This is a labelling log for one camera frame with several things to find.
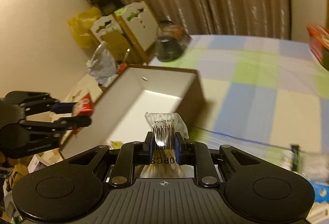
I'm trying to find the cotton swab bag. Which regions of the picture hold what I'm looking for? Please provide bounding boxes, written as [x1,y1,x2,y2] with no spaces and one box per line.
[140,112,193,178]

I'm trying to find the dark green lip gel tube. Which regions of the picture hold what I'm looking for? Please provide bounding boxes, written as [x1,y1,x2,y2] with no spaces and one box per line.
[291,144,300,172]

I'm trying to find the blue toothpaste tube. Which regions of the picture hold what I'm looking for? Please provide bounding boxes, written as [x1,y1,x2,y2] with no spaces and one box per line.
[308,179,329,203]

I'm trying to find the red snack packet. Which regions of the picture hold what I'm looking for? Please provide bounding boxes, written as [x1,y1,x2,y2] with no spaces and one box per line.
[72,93,94,119]

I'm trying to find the crumpled silver foil bag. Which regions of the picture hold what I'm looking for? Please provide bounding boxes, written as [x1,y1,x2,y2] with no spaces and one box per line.
[86,41,118,88]

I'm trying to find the yellow plastic bag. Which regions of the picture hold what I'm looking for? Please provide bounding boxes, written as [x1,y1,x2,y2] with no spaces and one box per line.
[67,6,102,49]

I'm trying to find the checked tablecloth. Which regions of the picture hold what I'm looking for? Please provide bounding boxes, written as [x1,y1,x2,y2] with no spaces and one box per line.
[149,33,329,188]

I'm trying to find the dark glass jar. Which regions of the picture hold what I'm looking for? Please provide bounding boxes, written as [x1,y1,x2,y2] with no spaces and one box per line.
[156,20,192,62]

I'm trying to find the white carved chair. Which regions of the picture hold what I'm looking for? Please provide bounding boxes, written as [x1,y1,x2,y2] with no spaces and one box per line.
[90,1,160,64]

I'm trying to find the red instant noodle bowl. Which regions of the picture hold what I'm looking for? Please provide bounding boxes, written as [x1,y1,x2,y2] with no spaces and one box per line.
[307,25,329,70]

